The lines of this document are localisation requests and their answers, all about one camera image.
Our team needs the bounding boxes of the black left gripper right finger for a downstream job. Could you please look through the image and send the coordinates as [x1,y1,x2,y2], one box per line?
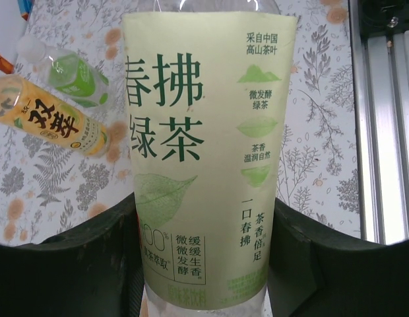
[267,201,409,317]

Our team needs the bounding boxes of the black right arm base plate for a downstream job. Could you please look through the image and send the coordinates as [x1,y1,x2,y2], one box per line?
[358,0,409,38]

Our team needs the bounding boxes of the yellow label plastic bottle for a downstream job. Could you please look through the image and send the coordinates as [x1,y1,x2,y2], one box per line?
[0,74,111,158]

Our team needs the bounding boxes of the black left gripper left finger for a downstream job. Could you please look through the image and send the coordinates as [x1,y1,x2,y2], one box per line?
[0,195,146,317]

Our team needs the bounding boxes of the aluminium frame rail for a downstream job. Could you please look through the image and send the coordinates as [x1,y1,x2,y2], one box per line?
[348,0,409,244]

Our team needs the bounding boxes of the floral patterned table cover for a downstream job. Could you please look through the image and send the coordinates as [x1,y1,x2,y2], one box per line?
[0,0,367,245]

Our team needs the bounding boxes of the pale green tea label bottle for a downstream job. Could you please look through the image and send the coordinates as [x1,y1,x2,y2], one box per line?
[120,0,299,317]

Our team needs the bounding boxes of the small green label plastic bottle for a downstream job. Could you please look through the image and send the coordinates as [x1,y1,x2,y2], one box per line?
[16,34,110,108]

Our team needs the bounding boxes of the white bottle cap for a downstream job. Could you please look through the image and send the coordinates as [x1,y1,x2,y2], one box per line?
[16,34,47,65]

